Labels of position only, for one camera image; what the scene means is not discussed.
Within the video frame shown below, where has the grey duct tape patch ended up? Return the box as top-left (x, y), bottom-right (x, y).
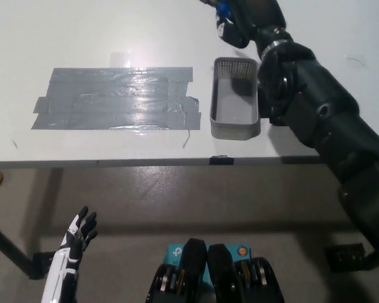
top-left (30, 66), bottom-right (202, 131)

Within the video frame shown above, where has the white and black left hand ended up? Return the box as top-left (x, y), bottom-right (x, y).
top-left (59, 205), bottom-right (99, 264)

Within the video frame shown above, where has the small black tape strip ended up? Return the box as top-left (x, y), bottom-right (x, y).
top-left (209, 155), bottom-right (234, 166)

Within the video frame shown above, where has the grey perforated plastic basket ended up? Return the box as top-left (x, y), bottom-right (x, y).
top-left (209, 57), bottom-right (262, 140)

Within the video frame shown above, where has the white and black right hand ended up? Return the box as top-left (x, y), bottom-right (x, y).
top-left (199, 0), bottom-right (287, 49)

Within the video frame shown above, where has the black floor tape patch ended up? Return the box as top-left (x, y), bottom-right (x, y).
top-left (323, 242), bottom-right (373, 273)
top-left (28, 251), bottom-right (56, 280)

